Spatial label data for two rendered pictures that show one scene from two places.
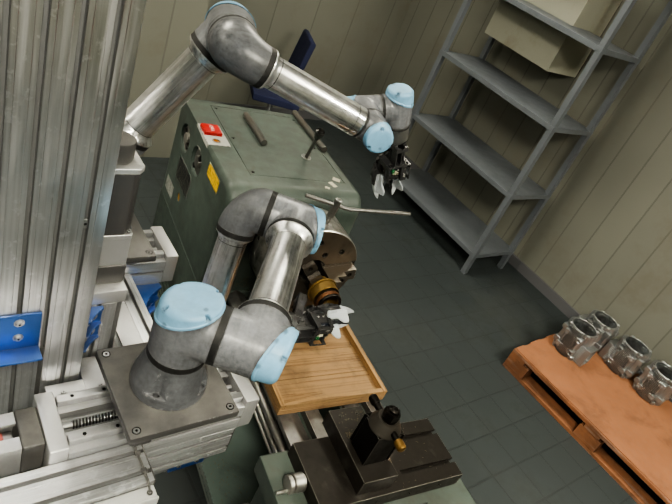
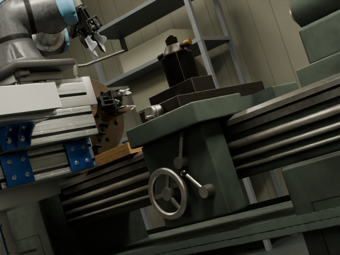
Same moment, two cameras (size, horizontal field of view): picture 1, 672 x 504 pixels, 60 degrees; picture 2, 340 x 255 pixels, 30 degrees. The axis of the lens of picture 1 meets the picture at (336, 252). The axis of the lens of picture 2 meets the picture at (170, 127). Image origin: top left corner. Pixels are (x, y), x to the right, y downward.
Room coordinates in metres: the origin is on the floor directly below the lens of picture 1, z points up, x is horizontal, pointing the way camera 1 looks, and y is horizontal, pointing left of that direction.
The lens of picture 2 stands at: (-0.99, 0.03, 0.73)
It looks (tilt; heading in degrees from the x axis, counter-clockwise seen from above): 5 degrees up; 354
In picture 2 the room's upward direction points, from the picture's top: 18 degrees counter-clockwise
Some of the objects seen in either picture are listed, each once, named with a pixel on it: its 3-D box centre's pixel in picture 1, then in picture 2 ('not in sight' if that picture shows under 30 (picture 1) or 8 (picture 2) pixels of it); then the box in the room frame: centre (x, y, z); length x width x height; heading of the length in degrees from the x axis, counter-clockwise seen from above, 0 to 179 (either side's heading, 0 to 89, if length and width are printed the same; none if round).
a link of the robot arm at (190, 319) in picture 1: (189, 323); (7, 18); (0.81, 0.19, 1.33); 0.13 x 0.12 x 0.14; 98
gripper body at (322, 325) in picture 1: (307, 325); (105, 102); (1.25, -0.01, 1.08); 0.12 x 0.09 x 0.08; 129
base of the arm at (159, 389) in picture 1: (173, 363); (16, 56); (0.80, 0.20, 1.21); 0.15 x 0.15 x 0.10
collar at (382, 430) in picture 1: (386, 422); (174, 50); (0.98, -0.27, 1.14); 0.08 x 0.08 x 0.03
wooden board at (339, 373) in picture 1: (314, 362); (139, 149); (1.33, -0.08, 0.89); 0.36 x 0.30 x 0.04; 129
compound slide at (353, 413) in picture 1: (359, 447); (181, 93); (1.00, -0.25, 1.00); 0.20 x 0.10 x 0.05; 39
